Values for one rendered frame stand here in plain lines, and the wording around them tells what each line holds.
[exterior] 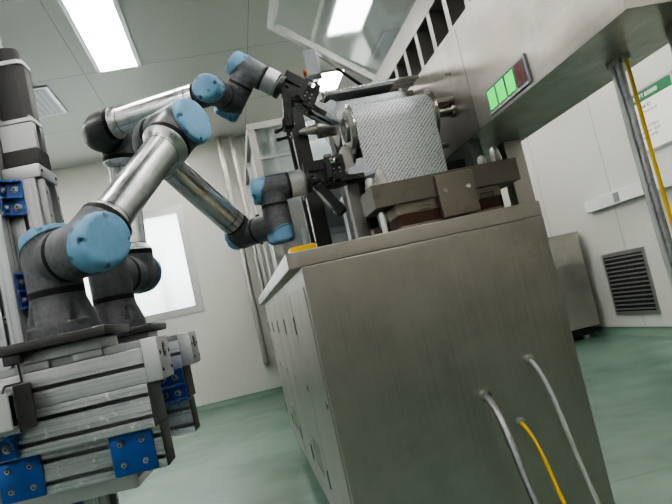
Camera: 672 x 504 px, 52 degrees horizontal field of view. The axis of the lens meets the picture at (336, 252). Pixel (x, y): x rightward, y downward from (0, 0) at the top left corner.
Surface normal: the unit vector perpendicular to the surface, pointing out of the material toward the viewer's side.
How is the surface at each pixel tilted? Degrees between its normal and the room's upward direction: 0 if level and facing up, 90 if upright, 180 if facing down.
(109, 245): 95
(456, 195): 90
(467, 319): 90
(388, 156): 90
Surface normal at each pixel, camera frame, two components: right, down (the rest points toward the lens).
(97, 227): 0.75, -0.12
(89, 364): 0.07, -0.10
